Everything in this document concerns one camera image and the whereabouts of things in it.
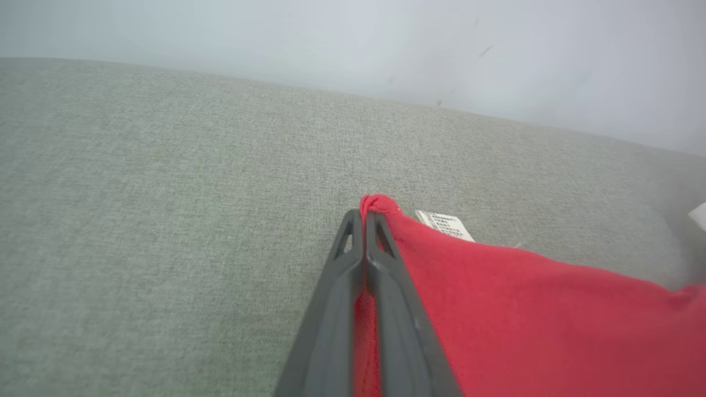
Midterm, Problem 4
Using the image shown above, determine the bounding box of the red and white shirt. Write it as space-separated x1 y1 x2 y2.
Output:
353 194 706 397

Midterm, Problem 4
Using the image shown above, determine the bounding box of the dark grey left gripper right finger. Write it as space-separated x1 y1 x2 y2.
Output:
366 212 463 397

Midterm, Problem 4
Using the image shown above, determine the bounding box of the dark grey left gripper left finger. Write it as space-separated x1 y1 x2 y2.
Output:
274 209 365 397

